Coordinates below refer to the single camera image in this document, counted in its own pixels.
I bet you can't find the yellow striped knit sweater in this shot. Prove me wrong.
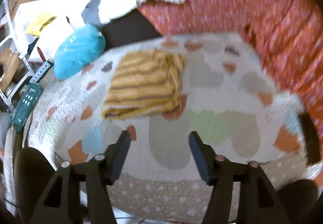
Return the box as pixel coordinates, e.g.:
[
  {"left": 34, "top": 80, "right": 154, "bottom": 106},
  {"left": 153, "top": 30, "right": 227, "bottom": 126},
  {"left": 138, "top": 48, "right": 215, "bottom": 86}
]
[{"left": 101, "top": 49, "right": 186, "bottom": 120}]

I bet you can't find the dark green cardboard box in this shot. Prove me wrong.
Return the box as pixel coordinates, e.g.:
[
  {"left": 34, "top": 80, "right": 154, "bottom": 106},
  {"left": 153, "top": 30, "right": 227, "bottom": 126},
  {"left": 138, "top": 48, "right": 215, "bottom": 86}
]
[{"left": 12, "top": 83, "right": 43, "bottom": 133}]

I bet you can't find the heart patterned quilted blanket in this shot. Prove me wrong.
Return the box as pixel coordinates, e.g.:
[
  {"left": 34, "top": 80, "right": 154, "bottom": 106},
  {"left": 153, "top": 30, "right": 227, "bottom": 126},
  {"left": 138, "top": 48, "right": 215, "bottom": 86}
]
[{"left": 24, "top": 33, "right": 322, "bottom": 223}]

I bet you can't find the light blue dotted box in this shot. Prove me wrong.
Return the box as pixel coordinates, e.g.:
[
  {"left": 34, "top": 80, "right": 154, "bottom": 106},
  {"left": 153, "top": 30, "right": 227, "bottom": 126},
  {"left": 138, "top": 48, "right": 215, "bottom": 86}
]
[{"left": 29, "top": 61, "right": 52, "bottom": 83}]

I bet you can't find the teal plush pillow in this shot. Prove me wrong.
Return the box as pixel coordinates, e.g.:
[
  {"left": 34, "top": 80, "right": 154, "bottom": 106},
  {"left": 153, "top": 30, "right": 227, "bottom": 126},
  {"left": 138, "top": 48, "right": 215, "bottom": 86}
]
[{"left": 54, "top": 24, "right": 106, "bottom": 80}]

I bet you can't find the red floral bedsheet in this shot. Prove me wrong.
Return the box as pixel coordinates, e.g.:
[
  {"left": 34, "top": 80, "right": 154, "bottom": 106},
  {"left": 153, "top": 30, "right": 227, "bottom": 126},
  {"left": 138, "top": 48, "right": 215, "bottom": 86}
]
[{"left": 139, "top": 0, "right": 322, "bottom": 132}]

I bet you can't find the white metal shelf rack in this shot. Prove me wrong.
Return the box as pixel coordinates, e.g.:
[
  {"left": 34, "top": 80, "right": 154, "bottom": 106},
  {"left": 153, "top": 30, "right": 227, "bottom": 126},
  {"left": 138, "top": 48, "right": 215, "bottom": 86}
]
[{"left": 1, "top": 0, "right": 35, "bottom": 112}]

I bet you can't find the yellow plastic bag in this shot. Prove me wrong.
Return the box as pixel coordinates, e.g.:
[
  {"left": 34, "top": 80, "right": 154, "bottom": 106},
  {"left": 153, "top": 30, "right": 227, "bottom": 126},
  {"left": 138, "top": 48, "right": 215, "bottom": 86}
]
[{"left": 25, "top": 12, "right": 57, "bottom": 37}]

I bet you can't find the white red shopping bag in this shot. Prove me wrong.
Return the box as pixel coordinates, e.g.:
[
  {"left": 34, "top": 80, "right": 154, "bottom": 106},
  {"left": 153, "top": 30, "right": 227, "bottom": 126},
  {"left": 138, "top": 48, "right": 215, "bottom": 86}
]
[{"left": 13, "top": 0, "right": 90, "bottom": 58}]

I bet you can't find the grey fabric bag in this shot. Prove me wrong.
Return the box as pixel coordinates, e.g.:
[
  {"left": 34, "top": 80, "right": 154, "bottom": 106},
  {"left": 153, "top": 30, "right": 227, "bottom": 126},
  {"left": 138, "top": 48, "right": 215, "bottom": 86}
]
[{"left": 81, "top": 0, "right": 104, "bottom": 29}]

